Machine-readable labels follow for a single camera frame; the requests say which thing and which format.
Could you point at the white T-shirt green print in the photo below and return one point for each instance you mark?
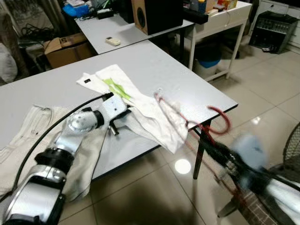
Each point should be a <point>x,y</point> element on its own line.
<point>150,112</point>

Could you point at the red clothes hanger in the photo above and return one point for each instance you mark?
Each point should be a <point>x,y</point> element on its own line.
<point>219,108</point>

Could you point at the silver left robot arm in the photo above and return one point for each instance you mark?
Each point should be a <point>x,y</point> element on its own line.
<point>77,125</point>

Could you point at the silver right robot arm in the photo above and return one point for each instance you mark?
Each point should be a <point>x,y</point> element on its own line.
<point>281,197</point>

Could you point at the grey table black edge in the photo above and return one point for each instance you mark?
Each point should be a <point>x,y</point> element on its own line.
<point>126,30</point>
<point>154,61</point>

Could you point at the black floor fan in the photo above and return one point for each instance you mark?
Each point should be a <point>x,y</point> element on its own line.
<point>293,145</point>

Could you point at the white remote control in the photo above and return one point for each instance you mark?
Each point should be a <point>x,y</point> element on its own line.
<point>113,41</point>

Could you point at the brown cardboard box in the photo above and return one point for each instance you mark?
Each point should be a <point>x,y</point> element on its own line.
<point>65,54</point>

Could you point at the beige trousers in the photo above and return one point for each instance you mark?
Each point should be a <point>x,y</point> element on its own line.
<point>28,126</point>

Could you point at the white bin blue liner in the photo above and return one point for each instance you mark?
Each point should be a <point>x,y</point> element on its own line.
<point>206,68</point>

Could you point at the black power adapter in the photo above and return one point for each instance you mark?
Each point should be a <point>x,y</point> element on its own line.
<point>105,13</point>

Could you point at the wooden black speaker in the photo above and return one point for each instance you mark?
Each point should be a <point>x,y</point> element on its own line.
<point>159,16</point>

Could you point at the blue bag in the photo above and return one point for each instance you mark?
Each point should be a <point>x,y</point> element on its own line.
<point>75,10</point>

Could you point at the black soundbar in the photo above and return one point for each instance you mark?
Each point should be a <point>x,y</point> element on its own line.
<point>197,17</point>

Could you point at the white plastic bag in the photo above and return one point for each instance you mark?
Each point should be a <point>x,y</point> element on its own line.
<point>7,63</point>

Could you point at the black equipment case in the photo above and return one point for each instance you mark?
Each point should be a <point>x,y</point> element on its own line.
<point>274,33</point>

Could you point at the blue yellow bottle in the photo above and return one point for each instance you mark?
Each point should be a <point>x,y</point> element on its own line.
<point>201,5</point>

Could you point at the white desk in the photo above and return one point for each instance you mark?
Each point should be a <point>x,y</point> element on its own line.
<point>229,18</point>

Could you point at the orange box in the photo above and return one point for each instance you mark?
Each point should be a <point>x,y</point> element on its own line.
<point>227,3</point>

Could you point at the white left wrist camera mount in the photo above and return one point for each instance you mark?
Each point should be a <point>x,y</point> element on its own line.
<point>112,107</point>

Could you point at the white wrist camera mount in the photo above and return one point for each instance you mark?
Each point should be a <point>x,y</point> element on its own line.
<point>249,151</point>
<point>112,107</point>

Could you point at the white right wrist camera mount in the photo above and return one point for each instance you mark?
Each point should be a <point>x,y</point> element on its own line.
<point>249,151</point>

